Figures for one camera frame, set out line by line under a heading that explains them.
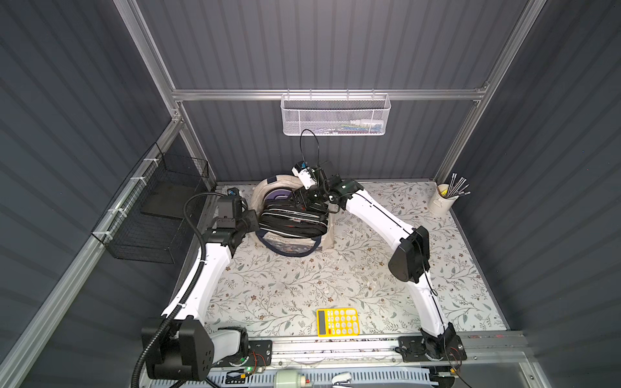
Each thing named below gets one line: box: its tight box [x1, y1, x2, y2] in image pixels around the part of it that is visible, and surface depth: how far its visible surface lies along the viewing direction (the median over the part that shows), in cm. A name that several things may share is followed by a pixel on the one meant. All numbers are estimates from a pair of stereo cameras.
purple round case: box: [262, 188, 293, 203], surface depth 93 cm
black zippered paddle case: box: [257, 197, 330, 238], surface depth 91 cm
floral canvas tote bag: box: [251, 174, 337, 258], surface depth 90 cm
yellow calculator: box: [316, 307, 362, 338], surface depth 80 cm
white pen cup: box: [426, 183, 460, 216], surface depth 105 cm
